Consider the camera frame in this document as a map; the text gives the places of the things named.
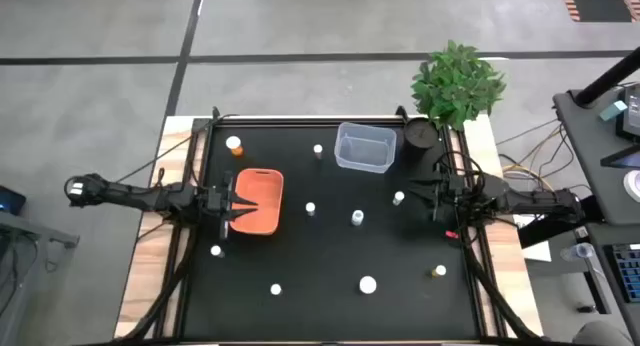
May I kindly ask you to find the backlit black keyboard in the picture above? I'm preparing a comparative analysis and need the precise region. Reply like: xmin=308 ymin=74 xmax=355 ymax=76
xmin=603 ymin=243 xmax=640 ymax=303

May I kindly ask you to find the clear water bottle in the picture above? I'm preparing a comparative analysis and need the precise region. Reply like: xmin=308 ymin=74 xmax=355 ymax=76
xmin=559 ymin=242 xmax=595 ymax=263

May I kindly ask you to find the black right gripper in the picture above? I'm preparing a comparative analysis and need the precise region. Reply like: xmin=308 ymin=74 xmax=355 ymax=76
xmin=408 ymin=169 xmax=470 ymax=223

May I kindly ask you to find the white tape roll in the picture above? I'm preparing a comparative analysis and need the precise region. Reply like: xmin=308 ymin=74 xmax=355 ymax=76
xmin=622 ymin=169 xmax=640 ymax=204

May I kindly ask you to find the dark grey desk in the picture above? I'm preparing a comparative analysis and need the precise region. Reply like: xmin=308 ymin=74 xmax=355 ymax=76
xmin=552 ymin=83 xmax=640 ymax=227

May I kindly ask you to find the dark laptop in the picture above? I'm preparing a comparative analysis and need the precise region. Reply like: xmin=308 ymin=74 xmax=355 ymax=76
xmin=599 ymin=144 xmax=640 ymax=170

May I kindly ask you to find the black aluminium table frame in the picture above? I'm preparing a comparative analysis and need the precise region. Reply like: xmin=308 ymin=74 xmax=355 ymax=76
xmin=114 ymin=105 xmax=544 ymax=346

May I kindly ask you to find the clear plastic bin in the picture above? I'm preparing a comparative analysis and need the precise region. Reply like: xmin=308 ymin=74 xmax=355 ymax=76
xmin=333 ymin=121 xmax=398 ymax=175

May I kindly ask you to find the blue-lit black device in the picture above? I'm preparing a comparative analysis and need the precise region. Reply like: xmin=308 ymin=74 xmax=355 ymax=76
xmin=0 ymin=184 xmax=28 ymax=217

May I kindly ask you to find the orange plastic bin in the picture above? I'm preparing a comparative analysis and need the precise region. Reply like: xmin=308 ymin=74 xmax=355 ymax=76
xmin=228 ymin=167 xmax=286 ymax=237

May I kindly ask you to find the grey side table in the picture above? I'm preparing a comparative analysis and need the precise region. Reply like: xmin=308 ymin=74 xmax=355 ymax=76
xmin=0 ymin=210 xmax=81 ymax=346

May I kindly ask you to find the white paper sheet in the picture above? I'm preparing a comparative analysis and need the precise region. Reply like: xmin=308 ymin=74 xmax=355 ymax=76
xmin=512 ymin=213 xmax=552 ymax=263

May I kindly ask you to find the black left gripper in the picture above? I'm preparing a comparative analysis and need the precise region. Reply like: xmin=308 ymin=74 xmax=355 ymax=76
xmin=198 ymin=171 xmax=259 ymax=240

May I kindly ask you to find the black pole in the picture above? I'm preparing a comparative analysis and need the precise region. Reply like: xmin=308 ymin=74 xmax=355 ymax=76
xmin=573 ymin=45 xmax=640 ymax=108

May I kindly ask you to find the teal box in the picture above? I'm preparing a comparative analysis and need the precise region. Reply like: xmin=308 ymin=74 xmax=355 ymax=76
xmin=598 ymin=99 xmax=629 ymax=122

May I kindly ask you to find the black desk base bar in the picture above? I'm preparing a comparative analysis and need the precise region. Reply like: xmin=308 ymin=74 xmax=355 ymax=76
xmin=517 ymin=208 xmax=606 ymax=250

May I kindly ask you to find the black screen device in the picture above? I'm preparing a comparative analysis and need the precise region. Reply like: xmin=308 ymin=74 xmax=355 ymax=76
xmin=615 ymin=83 xmax=640 ymax=141

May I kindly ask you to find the black table mat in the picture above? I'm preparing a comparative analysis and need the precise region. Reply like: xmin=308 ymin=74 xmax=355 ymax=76
xmin=182 ymin=123 xmax=479 ymax=340

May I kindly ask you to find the green plant in black pot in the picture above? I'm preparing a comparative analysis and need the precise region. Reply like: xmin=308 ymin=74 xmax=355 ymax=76
xmin=402 ymin=39 xmax=507 ymax=163

